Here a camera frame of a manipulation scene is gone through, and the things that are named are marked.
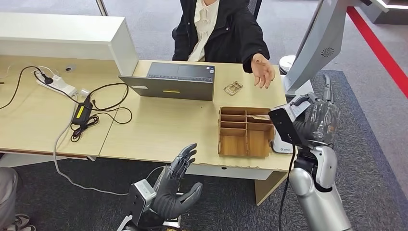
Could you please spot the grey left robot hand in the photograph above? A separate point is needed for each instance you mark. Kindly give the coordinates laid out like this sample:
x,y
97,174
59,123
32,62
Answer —
x,y
170,197

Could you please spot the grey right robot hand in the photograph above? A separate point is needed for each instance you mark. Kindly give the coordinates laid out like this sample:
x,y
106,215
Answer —
x,y
320,122

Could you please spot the person's left hand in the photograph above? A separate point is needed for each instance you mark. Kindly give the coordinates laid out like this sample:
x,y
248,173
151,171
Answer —
x,y
263,71

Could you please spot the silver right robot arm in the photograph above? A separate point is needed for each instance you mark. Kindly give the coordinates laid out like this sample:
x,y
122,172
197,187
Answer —
x,y
318,197

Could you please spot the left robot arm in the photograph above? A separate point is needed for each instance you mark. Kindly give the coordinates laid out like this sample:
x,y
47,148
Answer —
x,y
149,223

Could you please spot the room key card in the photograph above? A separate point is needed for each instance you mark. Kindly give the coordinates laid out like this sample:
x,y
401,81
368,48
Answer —
x,y
259,117

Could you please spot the person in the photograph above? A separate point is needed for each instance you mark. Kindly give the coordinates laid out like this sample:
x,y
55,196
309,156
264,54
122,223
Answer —
x,y
8,191
229,32

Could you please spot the silver kiosk stand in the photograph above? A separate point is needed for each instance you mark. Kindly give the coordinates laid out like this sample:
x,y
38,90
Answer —
x,y
318,41

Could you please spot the wooden compartment organizer box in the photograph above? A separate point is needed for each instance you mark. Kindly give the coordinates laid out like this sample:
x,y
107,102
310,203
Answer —
x,y
232,145

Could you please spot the wooden desk side panel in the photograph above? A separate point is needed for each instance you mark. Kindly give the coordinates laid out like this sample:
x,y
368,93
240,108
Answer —
x,y
267,188

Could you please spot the grey laptop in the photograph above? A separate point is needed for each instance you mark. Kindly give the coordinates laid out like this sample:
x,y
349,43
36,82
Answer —
x,y
172,89

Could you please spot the black power adapter yellow label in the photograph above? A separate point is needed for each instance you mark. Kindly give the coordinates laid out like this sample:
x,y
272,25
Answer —
x,y
81,113

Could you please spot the white grey display platform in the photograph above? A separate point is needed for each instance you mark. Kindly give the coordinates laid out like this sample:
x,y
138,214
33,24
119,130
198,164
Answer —
x,y
392,16

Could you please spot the small white charger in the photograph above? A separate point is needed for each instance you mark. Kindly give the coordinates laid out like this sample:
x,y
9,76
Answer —
x,y
84,92

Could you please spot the white power strip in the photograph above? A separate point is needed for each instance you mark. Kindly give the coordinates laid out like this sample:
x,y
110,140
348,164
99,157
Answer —
x,y
59,83

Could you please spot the grey metal pole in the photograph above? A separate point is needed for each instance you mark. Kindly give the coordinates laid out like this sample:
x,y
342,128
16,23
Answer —
x,y
102,8

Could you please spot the white desk partition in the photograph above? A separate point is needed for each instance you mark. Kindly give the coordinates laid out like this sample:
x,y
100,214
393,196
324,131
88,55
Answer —
x,y
63,32

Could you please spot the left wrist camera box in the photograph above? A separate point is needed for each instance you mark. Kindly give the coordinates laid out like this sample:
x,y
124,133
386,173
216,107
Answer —
x,y
140,199

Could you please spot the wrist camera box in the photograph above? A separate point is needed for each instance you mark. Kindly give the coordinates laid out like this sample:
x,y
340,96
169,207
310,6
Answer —
x,y
140,199
283,126

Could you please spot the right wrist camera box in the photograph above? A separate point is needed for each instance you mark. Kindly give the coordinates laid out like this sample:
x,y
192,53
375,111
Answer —
x,y
283,126

